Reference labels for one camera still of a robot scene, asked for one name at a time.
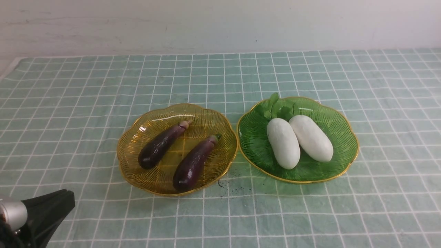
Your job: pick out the purple eggplant green stem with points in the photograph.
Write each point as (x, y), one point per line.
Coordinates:
(190, 168)

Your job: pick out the white radish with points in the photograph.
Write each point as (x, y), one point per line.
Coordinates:
(283, 140)
(311, 137)

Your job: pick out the purple eggplant beige stem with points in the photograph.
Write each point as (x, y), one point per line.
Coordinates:
(151, 154)

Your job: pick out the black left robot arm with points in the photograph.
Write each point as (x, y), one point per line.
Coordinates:
(31, 223)

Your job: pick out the green glass plate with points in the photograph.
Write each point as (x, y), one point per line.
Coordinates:
(256, 148)

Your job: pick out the amber glass plate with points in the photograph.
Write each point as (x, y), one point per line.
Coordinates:
(158, 180)

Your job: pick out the green checkered tablecloth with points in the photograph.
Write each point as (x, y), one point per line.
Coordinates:
(61, 119)

